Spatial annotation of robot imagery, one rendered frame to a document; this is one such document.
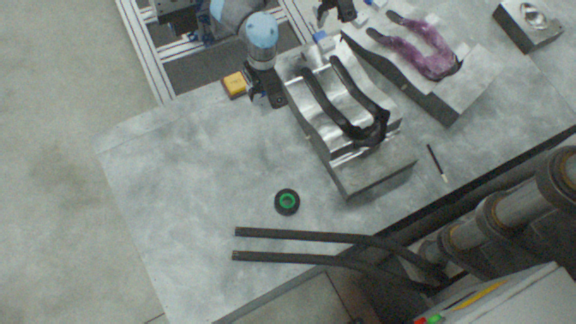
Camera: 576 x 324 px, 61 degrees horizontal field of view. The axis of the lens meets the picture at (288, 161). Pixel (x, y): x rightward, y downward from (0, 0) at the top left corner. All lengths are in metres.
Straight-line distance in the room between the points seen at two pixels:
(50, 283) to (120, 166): 0.97
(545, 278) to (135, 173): 1.17
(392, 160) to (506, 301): 0.78
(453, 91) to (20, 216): 1.96
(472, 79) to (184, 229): 1.03
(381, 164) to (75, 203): 1.52
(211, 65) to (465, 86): 1.25
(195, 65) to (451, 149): 1.31
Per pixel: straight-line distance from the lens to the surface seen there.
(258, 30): 1.19
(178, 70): 2.44
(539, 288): 0.91
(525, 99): 1.90
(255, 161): 1.57
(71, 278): 2.43
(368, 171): 1.53
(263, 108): 1.47
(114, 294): 2.36
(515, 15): 1.99
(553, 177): 0.90
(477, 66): 1.75
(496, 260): 1.37
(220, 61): 2.45
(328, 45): 1.65
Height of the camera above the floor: 2.26
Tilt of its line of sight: 68 degrees down
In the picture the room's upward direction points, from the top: 8 degrees clockwise
